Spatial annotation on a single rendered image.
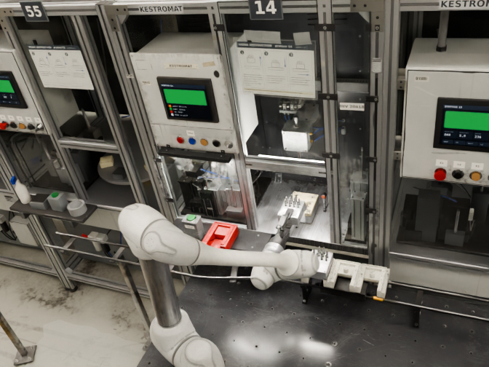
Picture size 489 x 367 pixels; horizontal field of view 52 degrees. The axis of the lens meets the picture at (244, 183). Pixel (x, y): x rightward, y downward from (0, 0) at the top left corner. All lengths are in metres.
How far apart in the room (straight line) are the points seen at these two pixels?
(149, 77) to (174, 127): 0.25
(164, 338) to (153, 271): 0.35
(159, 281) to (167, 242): 0.32
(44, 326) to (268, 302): 1.79
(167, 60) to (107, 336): 1.99
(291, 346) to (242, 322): 0.27
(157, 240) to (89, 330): 2.01
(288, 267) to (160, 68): 0.96
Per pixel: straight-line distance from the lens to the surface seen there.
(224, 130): 2.14
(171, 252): 1.62
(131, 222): 1.74
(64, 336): 3.61
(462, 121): 1.85
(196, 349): 2.02
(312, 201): 2.49
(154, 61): 2.13
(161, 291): 1.94
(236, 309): 2.45
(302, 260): 1.95
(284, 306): 2.43
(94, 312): 3.65
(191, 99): 2.10
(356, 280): 2.25
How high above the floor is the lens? 2.56
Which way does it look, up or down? 37 degrees down
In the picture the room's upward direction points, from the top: 10 degrees counter-clockwise
